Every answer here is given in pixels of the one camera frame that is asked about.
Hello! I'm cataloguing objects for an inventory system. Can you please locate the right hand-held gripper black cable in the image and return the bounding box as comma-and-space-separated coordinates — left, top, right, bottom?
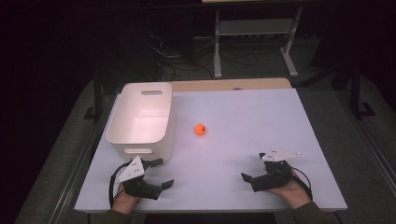
290, 167, 314, 201

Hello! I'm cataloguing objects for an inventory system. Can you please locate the person's right hand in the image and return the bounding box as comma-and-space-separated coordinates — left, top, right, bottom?
266, 169, 312, 210

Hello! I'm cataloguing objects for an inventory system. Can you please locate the left hand-held gripper black cable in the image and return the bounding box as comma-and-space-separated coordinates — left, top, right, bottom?
107, 161, 134, 209

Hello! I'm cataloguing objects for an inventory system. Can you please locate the black metal stand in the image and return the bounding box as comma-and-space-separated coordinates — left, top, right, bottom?
348, 60, 377, 119
83, 66, 105, 121

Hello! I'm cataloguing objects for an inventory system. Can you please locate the tangle of black floor cables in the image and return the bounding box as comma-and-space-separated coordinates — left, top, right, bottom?
148, 33, 283, 82

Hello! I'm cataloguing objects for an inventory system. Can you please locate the person's left hand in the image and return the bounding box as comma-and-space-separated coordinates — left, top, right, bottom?
111, 181, 140, 216

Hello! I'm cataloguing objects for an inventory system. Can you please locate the wooden table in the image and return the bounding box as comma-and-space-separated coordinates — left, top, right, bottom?
169, 77, 292, 93

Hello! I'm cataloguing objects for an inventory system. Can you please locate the grey metal desk frame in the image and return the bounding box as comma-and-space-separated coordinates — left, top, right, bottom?
213, 7, 304, 79

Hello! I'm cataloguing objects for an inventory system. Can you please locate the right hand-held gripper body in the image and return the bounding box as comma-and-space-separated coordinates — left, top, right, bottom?
251, 147, 302, 192

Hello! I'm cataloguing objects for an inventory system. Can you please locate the hand-held gripper black cable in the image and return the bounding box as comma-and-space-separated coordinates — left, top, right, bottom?
107, 161, 134, 209
290, 167, 314, 201

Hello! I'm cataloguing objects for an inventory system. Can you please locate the white plastic bin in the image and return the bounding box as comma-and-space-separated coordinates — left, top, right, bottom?
106, 81, 176, 163

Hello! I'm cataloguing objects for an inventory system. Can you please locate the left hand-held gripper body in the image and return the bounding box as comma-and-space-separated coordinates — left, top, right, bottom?
115, 155, 163, 201

